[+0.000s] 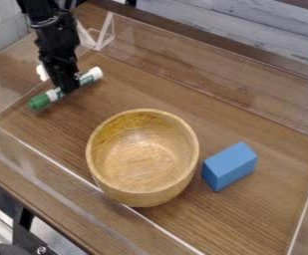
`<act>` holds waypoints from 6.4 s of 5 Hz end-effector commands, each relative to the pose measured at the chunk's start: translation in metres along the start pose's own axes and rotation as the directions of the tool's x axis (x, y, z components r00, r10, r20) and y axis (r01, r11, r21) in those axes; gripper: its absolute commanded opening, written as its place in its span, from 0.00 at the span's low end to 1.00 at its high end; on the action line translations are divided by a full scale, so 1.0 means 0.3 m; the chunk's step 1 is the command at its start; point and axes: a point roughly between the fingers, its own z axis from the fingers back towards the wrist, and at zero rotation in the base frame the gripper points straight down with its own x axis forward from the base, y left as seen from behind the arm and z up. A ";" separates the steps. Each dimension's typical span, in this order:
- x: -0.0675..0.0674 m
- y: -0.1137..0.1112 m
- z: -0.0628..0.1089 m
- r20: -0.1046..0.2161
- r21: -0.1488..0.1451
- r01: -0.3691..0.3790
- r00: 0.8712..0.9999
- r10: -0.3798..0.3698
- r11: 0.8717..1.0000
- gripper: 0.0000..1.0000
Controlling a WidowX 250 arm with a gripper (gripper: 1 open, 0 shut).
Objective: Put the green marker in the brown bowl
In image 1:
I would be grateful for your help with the blue foam block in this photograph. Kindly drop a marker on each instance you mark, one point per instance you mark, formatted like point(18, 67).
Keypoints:
point(228, 166)

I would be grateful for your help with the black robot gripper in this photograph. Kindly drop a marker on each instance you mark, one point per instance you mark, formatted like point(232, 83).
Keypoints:
point(56, 26)

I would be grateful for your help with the black table leg bracket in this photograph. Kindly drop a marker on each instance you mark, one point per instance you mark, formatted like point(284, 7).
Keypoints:
point(24, 238)

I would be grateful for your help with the green Expo marker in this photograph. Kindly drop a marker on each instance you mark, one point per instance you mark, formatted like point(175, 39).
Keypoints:
point(53, 95)

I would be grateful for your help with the brown wooden bowl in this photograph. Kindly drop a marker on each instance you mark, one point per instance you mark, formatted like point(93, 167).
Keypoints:
point(143, 154)

